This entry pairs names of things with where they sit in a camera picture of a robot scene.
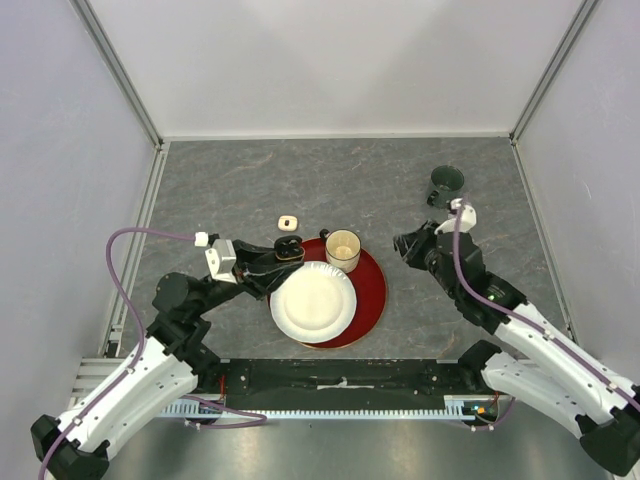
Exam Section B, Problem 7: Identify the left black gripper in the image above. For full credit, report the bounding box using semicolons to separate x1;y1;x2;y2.
193;237;305;315

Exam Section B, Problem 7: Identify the black earbud charging case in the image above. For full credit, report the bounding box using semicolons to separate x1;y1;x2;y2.
273;235;305;262

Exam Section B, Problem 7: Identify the pink earbud charging case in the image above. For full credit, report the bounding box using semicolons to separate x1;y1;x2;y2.
277;215;298;232

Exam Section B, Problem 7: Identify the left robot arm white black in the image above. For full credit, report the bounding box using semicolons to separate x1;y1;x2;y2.
31;232;305;479

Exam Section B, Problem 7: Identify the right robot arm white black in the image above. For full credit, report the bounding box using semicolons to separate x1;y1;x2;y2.
393;221;639;476

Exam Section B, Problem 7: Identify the red round tray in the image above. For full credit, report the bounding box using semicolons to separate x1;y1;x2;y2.
302;238;387;349

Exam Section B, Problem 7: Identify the white ceramic plate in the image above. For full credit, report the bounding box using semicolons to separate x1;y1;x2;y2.
269;261;357;344

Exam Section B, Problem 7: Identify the dark green mug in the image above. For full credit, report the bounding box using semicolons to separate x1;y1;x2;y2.
427;165;465;209

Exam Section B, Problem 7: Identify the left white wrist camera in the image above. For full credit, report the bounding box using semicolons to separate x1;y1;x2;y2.
194;232;237;284

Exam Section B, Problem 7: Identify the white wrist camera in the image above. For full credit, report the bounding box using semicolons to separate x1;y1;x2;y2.
435;198;477;235
194;232;237;284

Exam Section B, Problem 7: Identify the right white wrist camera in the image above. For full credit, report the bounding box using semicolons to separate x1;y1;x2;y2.
435;198;477;235

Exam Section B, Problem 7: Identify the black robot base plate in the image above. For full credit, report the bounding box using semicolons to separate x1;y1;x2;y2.
195;359;494;411

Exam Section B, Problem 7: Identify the slotted cable duct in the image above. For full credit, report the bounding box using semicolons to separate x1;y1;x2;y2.
157;396;497;421

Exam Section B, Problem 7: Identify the right aluminium frame post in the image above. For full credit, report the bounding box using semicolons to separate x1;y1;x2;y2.
508;0;601;146

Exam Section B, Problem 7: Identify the aluminium frame post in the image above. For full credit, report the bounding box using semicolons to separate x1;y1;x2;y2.
69;0;166;151
508;0;601;146

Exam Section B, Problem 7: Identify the left aluminium frame post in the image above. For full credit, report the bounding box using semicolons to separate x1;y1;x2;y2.
69;0;166;151

